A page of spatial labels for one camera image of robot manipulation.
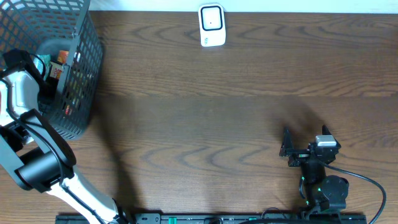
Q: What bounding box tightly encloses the yellow snack bag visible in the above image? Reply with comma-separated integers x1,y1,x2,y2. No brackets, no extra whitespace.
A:
49,61,63,80

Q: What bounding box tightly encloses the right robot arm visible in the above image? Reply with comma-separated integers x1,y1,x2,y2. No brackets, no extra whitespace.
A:
279,126,349,220

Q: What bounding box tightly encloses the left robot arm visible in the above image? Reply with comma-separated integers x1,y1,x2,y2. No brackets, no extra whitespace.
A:
1,49,135,223

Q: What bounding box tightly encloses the white barcode scanner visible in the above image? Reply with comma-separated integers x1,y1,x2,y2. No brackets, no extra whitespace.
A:
198,4,226,47

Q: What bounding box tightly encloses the orange snack packet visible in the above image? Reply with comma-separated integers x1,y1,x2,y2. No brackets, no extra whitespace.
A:
57,50,69,64

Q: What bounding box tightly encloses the dark grey plastic basket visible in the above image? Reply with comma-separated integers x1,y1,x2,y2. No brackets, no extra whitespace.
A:
1,0,103,140

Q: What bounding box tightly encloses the light green snack packet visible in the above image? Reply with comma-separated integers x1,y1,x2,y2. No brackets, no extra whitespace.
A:
34,55,51,80

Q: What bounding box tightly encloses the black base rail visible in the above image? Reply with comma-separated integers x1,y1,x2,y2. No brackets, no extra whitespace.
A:
55,212,368,224

